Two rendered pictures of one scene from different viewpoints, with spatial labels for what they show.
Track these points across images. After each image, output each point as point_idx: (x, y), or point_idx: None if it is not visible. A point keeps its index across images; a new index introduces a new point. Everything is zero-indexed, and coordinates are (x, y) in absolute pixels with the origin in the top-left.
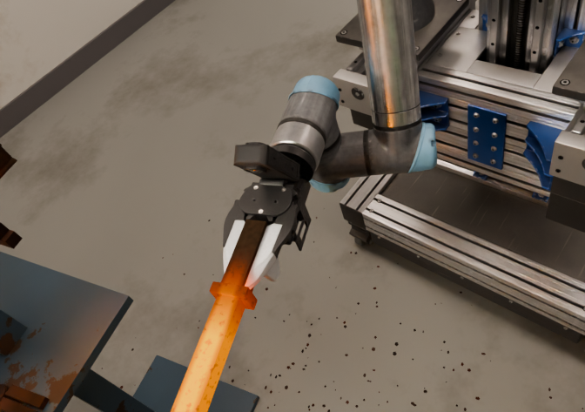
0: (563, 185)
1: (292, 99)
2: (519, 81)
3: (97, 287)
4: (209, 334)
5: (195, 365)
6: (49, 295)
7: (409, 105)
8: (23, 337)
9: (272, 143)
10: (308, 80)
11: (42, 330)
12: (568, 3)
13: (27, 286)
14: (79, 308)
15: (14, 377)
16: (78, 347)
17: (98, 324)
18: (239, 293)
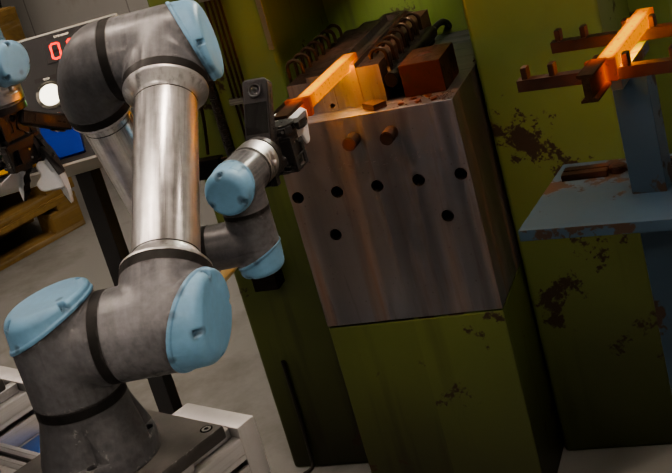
0: None
1: (243, 159)
2: (9, 472)
3: (563, 226)
4: (309, 92)
5: (316, 86)
6: (626, 210)
7: None
8: (631, 190)
9: (264, 142)
10: (224, 167)
11: (610, 197)
12: None
13: (668, 207)
14: (574, 214)
15: (615, 177)
16: (554, 201)
17: (541, 213)
18: (289, 99)
